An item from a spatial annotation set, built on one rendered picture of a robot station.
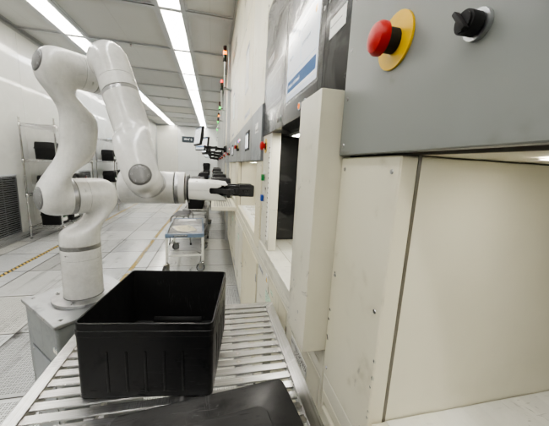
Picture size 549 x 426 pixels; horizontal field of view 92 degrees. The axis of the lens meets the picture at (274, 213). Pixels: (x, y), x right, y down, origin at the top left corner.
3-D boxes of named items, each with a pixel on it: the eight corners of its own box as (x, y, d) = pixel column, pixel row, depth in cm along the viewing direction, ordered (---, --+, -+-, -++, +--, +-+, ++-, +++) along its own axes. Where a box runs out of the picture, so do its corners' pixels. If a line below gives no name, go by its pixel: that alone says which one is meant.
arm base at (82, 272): (41, 297, 94) (35, 247, 91) (100, 280, 110) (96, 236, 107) (65, 315, 84) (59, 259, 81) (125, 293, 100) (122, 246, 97)
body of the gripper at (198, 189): (186, 199, 76) (225, 200, 79) (182, 204, 67) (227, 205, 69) (185, 172, 75) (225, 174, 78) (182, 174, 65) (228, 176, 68)
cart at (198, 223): (171, 248, 389) (171, 215, 381) (208, 247, 403) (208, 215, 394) (161, 275, 297) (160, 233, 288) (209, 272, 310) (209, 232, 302)
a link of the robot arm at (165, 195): (173, 166, 66) (177, 177, 75) (114, 163, 63) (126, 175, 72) (172, 199, 65) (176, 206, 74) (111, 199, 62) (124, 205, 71)
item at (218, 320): (225, 322, 85) (226, 270, 82) (212, 395, 58) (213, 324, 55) (134, 322, 83) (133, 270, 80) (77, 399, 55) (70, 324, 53)
